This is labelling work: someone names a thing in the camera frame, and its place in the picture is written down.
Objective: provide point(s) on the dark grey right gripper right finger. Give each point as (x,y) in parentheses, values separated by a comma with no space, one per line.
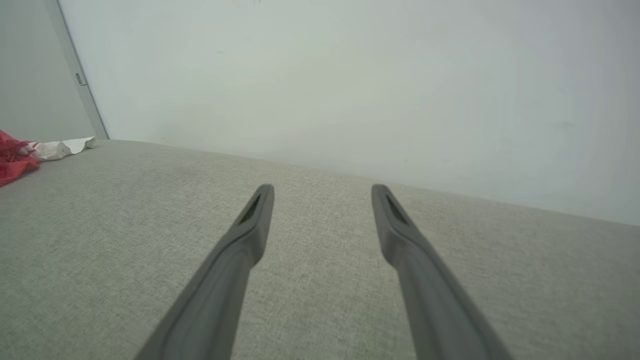
(430,300)

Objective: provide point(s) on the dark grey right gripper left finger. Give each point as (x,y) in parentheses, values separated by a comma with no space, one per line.
(220,290)

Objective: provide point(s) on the red and white sports jersey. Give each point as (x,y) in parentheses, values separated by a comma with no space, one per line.
(15,160)

